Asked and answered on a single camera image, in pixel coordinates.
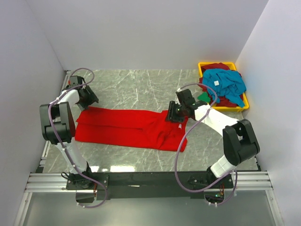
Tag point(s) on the aluminium front rail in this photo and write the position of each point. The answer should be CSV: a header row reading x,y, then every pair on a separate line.
x,y
54,183

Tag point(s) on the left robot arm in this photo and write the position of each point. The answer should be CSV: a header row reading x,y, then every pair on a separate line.
x,y
58,126

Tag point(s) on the bright red t shirt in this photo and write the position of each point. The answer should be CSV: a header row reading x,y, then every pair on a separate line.
x,y
131,128

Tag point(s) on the dark red shirt in bin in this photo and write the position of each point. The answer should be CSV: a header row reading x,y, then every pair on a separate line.
x,y
220,80

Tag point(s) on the yellow plastic bin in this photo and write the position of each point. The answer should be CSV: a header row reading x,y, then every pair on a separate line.
x,y
223,107

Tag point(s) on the green shirt in bin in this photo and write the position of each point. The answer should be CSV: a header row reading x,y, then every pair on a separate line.
x,y
204,97

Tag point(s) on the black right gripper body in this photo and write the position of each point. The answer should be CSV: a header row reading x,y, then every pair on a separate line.
x,y
176,112

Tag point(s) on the aluminium side rail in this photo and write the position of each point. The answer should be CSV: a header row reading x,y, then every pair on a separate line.
x,y
47,143

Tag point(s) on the black base beam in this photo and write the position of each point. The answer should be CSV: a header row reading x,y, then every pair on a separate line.
x,y
118,185

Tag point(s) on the blue t shirt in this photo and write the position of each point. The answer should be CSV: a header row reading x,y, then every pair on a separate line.
x,y
226,83

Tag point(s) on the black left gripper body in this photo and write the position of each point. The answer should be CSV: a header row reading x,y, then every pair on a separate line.
x,y
90,97

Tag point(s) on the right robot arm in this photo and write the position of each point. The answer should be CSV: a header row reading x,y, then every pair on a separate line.
x,y
239,140

